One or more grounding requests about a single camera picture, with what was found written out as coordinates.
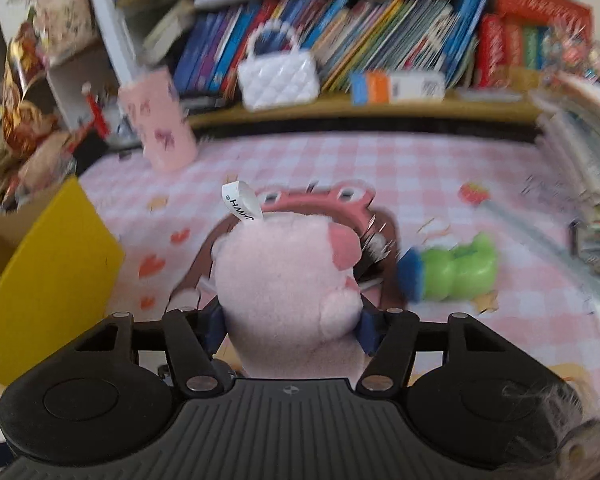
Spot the colourful sparkly ornament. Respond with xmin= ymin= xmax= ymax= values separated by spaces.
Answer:
xmin=545 ymin=25 xmax=600 ymax=88

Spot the white shelf unit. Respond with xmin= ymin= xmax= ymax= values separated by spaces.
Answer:
xmin=45 ymin=35 xmax=131 ymax=133

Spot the pink checked printed tablecloth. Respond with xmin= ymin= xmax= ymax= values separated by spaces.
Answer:
xmin=0 ymin=132 xmax=600 ymax=411

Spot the wooden bookshelf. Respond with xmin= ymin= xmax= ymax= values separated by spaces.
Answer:
xmin=85 ymin=0 xmax=600 ymax=133

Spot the pink printed container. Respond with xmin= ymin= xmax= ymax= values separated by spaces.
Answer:
xmin=117 ymin=70 xmax=198 ymax=171

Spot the pile of papers and booklets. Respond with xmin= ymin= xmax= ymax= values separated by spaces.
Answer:
xmin=530 ymin=75 xmax=600 ymax=281

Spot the orange and white box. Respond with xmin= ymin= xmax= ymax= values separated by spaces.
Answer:
xmin=350 ymin=70 xmax=446 ymax=106

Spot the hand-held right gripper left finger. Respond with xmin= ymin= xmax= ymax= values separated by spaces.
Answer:
xmin=75 ymin=300 xmax=227 ymax=395

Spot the thick white-paged book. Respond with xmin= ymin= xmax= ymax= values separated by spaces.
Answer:
xmin=142 ymin=0 xmax=198 ymax=56

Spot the row of colourful slanted books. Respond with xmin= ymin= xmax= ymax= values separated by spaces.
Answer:
xmin=172 ymin=0 xmax=491 ymax=93

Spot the white quilted pearl handbag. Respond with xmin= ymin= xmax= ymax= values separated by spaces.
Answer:
xmin=237 ymin=25 xmax=321 ymax=111

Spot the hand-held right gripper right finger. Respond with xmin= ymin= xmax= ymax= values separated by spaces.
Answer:
xmin=354 ymin=305 xmax=511 ymax=395

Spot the yellow cardboard box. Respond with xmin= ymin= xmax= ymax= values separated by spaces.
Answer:
xmin=0 ymin=175 xmax=126 ymax=386

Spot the pink plush pig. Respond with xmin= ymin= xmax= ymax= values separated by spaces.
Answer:
xmin=212 ymin=180 xmax=381 ymax=378

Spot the red festive decoration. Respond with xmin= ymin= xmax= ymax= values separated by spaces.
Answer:
xmin=2 ymin=25 xmax=53 ymax=157

